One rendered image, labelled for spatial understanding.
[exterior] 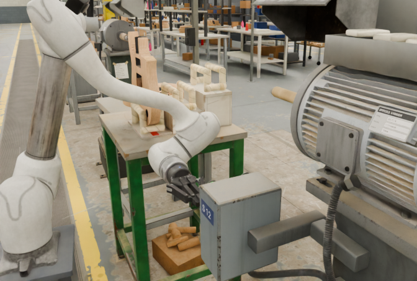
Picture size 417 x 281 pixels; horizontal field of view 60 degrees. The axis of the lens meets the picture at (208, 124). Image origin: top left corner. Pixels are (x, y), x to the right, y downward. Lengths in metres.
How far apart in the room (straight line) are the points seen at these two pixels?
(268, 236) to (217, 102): 1.02
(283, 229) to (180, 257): 1.43
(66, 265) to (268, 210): 0.76
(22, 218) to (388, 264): 1.01
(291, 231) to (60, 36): 0.81
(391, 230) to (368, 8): 0.51
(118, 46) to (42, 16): 2.09
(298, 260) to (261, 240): 1.64
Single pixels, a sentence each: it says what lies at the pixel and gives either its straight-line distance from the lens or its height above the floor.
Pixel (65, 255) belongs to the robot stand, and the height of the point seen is 0.70.
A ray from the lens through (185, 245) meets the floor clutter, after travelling 2.23.
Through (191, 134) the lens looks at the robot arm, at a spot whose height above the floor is 1.07.
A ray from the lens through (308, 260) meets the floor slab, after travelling 2.44.
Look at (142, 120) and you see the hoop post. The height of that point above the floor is 1.01.
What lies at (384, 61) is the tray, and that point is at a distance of 0.73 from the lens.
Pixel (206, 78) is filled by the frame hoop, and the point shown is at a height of 1.17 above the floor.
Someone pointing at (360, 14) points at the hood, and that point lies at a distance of 0.95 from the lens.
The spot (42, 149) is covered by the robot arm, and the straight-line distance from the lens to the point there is 1.42.
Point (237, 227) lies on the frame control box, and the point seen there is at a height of 1.05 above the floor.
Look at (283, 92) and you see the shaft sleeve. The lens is 1.06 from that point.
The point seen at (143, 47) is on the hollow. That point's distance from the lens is 1.66.
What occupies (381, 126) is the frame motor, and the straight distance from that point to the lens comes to 0.69.
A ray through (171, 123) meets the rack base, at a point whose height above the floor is 0.98.
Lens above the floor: 1.51
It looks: 19 degrees down
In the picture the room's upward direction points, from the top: 1 degrees counter-clockwise
